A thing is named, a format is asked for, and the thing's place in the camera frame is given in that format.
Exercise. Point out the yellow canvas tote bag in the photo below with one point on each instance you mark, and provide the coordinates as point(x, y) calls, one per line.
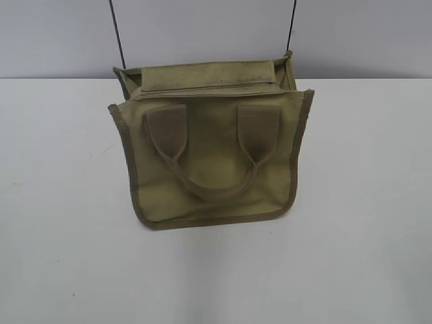
point(211, 143)

